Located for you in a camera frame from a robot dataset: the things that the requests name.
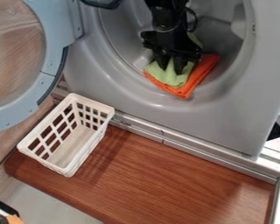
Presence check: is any white basket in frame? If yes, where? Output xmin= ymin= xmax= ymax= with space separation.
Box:
xmin=16 ymin=92 xmax=117 ymax=179

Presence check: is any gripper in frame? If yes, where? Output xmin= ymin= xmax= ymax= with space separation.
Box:
xmin=140 ymin=27 xmax=205 ymax=76

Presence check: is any green cloth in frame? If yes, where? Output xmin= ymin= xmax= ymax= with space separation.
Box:
xmin=143 ymin=31 xmax=206 ymax=89

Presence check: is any orange cloth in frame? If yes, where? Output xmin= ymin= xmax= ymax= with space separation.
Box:
xmin=143 ymin=53 xmax=222 ymax=100

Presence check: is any washing machine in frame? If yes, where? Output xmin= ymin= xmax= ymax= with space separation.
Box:
xmin=0 ymin=0 xmax=280 ymax=158

